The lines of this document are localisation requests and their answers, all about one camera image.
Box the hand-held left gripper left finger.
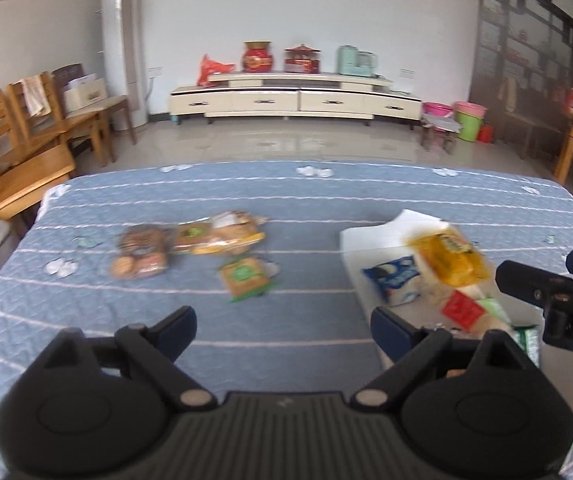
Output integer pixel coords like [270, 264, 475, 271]
[41, 306, 218, 413]

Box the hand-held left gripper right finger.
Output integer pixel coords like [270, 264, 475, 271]
[352, 306, 534, 413]

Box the light green snack packet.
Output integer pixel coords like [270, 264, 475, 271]
[476, 297, 514, 328]

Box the dark green snack packet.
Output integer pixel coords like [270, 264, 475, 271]
[511, 324, 542, 368]

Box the red snack packet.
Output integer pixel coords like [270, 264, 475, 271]
[441, 291, 487, 333]

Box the white paper box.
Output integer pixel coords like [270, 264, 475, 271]
[339, 208, 544, 376]

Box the blue white cookie packet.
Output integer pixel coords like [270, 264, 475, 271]
[362, 255, 423, 307]

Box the yellow snack bag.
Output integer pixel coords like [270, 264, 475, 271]
[406, 227, 492, 288]

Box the orange bread packet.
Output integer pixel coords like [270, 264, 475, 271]
[218, 255, 280, 305]
[171, 223, 214, 256]

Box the clear cookie bag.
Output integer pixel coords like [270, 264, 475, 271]
[109, 225, 172, 281]

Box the yellow bread bag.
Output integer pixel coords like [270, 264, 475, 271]
[194, 210, 270, 257]

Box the brown wooden chair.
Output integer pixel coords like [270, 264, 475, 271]
[496, 77, 549, 161]

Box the green bucket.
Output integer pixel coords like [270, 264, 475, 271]
[453, 101, 487, 142]

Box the small stool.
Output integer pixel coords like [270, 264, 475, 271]
[421, 114, 459, 153]

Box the beige cloth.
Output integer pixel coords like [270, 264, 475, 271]
[497, 77, 517, 113]

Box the light wooden chair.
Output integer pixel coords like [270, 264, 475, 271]
[0, 89, 77, 221]
[7, 71, 117, 167]

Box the dark brown chair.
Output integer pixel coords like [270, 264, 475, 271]
[51, 63, 137, 163]

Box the dark wooden display shelf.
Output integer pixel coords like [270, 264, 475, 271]
[469, 0, 573, 141]

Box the cream tv cabinet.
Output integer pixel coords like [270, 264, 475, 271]
[169, 72, 424, 127]

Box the white gift bag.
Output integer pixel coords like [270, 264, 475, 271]
[63, 74, 108, 115]

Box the red plastic bag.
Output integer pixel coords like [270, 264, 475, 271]
[197, 54, 236, 87]

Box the white towel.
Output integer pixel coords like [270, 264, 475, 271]
[20, 76, 52, 117]

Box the mint green kitchen appliance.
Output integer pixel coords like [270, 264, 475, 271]
[336, 45, 379, 78]

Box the red jar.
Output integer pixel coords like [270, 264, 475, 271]
[242, 41, 273, 73]

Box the red gift box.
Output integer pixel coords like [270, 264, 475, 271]
[284, 43, 323, 74]

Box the white standing air conditioner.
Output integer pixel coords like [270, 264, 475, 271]
[101, 0, 150, 128]

